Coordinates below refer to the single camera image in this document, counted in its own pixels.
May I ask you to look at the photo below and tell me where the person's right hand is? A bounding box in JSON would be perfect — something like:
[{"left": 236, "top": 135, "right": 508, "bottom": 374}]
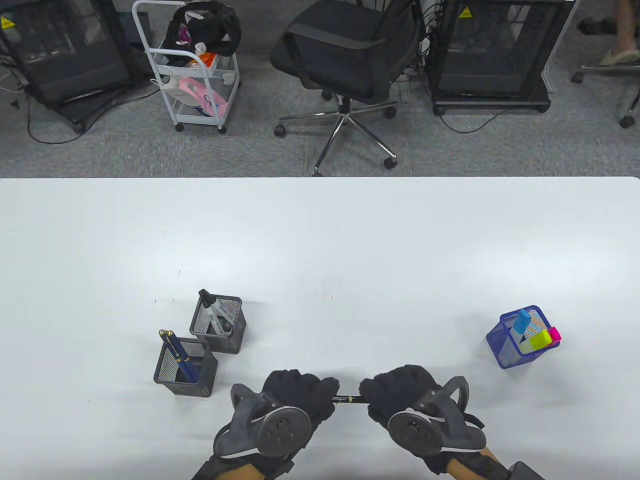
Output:
[{"left": 359, "top": 364, "right": 494, "bottom": 474}]

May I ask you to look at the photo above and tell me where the blue fountain pen cap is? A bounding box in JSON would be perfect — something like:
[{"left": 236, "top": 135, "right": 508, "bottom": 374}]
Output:
[{"left": 166, "top": 329, "right": 191, "bottom": 362}]

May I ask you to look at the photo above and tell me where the black bag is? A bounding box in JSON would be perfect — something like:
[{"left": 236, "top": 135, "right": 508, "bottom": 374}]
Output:
[{"left": 167, "top": 0, "right": 242, "bottom": 57}]

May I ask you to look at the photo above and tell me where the blue mesh pen holder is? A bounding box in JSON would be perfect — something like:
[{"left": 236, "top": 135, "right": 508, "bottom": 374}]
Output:
[{"left": 485, "top": 305, "right": 562, "bottom": 371}]

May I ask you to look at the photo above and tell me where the black mesh cabinet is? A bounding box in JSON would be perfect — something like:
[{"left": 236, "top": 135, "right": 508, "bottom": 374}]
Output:
[
  {"left": 0, "top": 0, "right": 153, "bottom": 133},
  {"left": 427, "top": 0, "right": 577, "bottom": 117}
]

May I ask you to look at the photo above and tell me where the black power strip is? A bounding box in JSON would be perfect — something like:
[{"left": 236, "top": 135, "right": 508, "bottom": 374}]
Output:
[{"left": 577, "top": 17, "right": 621, "bottom": 36}]

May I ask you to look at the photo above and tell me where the beige slipper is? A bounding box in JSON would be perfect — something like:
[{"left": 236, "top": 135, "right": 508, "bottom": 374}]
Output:
[{"left": 599, "top": 47, "right": 640, "bottom": 67}]

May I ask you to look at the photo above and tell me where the pink bag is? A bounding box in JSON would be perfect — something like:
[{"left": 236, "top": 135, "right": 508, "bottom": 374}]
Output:
[{"left": 177, "top": 76, "right": 230, "bottom": 117}]

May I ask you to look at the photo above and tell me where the white rolling cart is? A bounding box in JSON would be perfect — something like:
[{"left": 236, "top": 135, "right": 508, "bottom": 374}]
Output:
[{"left": 131, "top": 0, "right": 242, "bottom": 135}]

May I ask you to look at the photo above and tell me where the black forearm sensor box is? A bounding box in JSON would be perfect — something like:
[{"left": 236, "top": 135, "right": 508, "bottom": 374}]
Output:
[{"left": 507, "top": 461, "right": 546, "bottom": 480}]

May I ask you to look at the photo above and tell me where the orange box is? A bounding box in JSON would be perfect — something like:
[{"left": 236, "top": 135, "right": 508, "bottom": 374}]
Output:
[{"left": 187, "top": 51, "right": 218, "bottom": 71}]

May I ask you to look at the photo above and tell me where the person's left hand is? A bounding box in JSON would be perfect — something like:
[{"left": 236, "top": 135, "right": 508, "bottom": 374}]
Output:
[{"left": 214, "top": 370, "right": 341, "bottom": 477}]

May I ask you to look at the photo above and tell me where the black forearm strap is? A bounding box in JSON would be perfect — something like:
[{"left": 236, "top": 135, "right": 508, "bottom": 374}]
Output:
[
  {"left": 192, "top": 457, "right": 221, "bottom": 480},
  {"left": 470, "top": 450, "right": 511, "bottom": 480}
]

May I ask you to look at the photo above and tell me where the person's right forearm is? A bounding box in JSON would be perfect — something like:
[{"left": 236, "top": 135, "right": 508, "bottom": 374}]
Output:
[{"left": 445, "top": 449, "right": 501, "bottom": 480}]

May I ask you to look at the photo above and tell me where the black mesh pen holder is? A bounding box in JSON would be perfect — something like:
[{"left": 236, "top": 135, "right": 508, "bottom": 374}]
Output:
[
  {"left": 189, "top": 293, "right": 247, "bottom": 356},
  {"left": 153, "top": 336, "right": 219, "bottom": 399}
]

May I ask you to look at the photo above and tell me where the white plastic bag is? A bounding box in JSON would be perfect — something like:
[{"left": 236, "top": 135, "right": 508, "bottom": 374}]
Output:
[{"left": 159, "top": 74, "right": 187, "bottom": 107}]

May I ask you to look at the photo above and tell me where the grey handheld controller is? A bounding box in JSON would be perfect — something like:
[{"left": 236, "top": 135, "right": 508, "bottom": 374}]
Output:
[
  {"left": 387, "top": 376, "right": 487, "bottom": 457},
  {"left": 213, "top": 383, "right": 313, "bottom": 460}
]

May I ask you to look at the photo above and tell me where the black office chair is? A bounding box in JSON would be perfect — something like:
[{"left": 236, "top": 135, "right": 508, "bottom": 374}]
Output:
[
  {"left": 270, "top": 0, "right": 426, "bottom": 177},
  {"left": 571, "top": 62, "right": 640, "bottom": 129}
]

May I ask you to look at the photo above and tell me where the person's left forearm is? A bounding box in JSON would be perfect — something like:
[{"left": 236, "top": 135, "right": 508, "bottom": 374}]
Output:
[{"left": 215, "top": 462, "right": 266, "bottom": 480}]

